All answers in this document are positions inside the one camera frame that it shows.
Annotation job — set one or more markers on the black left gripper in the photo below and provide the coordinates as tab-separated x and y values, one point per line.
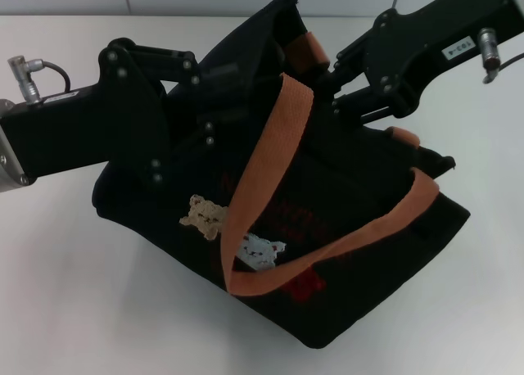
102	125

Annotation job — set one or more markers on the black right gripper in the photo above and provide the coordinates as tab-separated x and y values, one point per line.
409	51

